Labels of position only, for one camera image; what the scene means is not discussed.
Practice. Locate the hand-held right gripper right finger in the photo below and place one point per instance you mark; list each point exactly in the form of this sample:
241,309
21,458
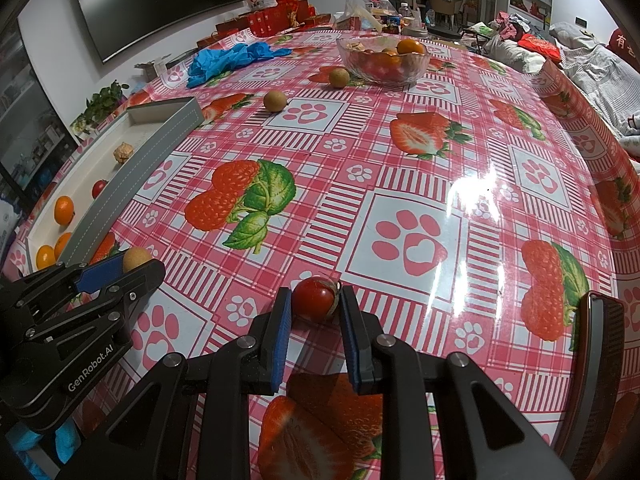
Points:
350,340

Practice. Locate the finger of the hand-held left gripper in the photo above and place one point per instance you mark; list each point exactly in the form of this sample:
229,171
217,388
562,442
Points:
142,277
100,274

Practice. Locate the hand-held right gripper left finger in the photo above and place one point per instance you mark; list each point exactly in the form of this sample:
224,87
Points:
282,340

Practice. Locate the tan longan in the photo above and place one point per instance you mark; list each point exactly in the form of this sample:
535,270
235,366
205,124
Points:
136,258
275,100
339,77

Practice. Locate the orange tangerine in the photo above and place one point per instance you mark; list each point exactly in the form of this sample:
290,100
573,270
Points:
62,242
45,256

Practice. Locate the red cherry tomato with stem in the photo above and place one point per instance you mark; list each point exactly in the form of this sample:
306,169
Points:
314,299

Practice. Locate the smooth orange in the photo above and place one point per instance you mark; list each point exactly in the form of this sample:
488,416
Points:
64,209

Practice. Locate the beige walnut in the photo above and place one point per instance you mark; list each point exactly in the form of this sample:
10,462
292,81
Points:
123,152

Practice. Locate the white and grey tray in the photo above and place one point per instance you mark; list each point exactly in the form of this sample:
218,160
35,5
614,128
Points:
135,130

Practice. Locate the blue glove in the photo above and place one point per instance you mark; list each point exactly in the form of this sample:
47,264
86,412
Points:
67,442

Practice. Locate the dark glass cabinet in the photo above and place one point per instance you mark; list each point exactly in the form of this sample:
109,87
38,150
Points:
30,135

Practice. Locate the green potted plant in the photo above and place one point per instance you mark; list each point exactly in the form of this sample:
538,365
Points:
102,102

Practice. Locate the strawberry print tablecloth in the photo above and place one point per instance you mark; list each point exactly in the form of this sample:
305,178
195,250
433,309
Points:
425,185

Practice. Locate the small white cardboard box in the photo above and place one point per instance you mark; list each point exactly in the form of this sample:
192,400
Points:
150,67

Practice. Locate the pile of blue gloves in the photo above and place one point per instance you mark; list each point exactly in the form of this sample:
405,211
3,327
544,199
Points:
220,60

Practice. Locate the dark chair back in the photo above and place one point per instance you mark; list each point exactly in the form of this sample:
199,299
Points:
600,360

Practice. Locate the clear glass bowl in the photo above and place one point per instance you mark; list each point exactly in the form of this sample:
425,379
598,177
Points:
400,72

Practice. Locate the small orange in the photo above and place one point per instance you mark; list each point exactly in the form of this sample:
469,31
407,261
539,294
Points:
391,56

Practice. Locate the crinkled beige dried fruit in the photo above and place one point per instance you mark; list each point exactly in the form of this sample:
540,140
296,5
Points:
357,46

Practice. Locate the stack of red gift boxes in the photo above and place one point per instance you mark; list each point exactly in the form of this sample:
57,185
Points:
280,15

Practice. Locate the large orange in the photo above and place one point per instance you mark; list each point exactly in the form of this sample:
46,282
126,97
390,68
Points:
411,47

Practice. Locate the clear plastic bag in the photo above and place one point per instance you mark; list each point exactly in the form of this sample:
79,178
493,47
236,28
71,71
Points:
357,10

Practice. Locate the red folded cloth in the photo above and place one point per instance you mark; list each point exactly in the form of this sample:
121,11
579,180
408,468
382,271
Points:
537,47

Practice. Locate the tan dining chair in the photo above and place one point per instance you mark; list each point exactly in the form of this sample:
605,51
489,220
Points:
442,5

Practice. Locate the pile of colourful clothes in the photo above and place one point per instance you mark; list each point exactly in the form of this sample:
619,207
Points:
510,22

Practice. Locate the grey bedding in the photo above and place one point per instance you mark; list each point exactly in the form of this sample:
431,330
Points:
590,75

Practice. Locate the red embroidered pillow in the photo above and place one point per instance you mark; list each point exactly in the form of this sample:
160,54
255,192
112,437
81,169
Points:
625,45

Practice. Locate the black wall television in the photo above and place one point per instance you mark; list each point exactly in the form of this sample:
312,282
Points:
150,0

